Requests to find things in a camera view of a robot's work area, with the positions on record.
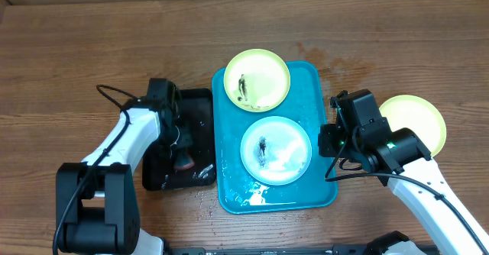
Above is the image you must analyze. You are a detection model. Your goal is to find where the light blue plate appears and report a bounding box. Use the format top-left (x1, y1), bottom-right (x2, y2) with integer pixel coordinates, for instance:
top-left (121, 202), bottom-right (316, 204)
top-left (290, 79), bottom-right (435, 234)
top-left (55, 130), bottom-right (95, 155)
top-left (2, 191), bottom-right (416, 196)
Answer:
top-left (240, 116), bottom-right (312, 186)

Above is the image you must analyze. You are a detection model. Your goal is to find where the black plastic tray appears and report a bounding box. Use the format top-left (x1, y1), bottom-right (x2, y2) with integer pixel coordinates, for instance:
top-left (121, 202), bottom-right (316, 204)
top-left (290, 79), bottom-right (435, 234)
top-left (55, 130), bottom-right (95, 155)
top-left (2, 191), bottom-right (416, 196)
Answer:
top-left (142, 89), bottom-right (216, 191)

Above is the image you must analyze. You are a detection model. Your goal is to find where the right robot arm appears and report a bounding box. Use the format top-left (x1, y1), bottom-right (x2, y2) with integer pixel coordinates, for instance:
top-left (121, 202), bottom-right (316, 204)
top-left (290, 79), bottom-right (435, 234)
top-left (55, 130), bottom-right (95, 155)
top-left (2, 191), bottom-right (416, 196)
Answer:
top-left (318, 124), bottom-right (488, 254)

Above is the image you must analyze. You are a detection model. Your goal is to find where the green and red sponge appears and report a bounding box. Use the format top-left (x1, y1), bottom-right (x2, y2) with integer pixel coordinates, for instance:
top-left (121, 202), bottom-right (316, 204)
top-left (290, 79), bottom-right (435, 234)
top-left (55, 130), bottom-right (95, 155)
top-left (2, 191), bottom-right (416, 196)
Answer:
top-left (173, 152), bottom-right (195, 171)

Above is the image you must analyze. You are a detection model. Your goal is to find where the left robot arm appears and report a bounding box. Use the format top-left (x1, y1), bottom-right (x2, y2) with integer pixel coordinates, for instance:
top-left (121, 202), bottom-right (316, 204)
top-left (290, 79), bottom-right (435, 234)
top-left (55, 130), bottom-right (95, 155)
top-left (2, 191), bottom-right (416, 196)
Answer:
top-left (52, 96), bottom-right (190, 254)

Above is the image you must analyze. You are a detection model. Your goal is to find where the yellow-green plate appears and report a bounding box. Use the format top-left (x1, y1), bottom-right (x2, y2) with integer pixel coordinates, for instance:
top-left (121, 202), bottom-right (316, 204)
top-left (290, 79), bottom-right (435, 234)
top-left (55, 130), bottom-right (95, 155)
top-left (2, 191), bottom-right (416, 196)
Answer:
top-left (380, 95), bottom-right (447, 157)
top-left (223, 49), bottom-right (291, 112)

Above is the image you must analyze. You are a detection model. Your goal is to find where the teal plastic tray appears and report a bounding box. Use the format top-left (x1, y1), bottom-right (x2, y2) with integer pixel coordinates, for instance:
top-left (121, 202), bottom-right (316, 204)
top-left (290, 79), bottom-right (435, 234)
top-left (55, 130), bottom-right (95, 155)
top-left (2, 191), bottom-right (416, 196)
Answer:
top-left (212, 61), bottom-right (338, 214)

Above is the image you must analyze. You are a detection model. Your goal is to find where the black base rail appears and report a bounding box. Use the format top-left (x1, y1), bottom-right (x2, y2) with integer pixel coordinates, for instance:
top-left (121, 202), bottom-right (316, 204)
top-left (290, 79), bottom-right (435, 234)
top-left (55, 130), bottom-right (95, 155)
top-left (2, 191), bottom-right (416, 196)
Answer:
top-left (164, 244), bottom-right (374, 255)

